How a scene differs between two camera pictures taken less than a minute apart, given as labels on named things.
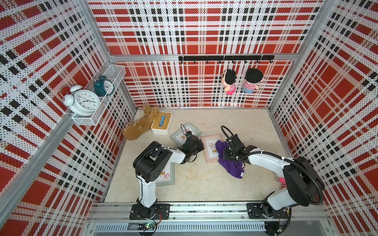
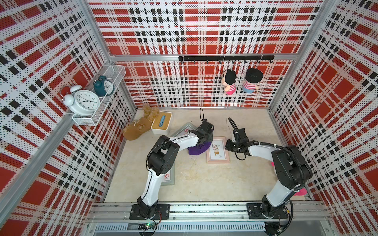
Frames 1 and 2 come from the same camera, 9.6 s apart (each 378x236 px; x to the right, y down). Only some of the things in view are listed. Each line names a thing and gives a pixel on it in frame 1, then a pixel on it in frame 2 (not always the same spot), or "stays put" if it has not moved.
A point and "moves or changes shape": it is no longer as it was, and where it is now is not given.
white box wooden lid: [162, 124] stays put
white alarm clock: [82, 103] stays put
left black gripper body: [199, 148] to [209, 137]
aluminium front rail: [311, 211] stays put
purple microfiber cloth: [234, 167] moves or changes shape
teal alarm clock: [102, 86] stays put
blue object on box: [162, 121] stays put
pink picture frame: [211, 152] stays put
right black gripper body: [230, 154] to [233, 146]
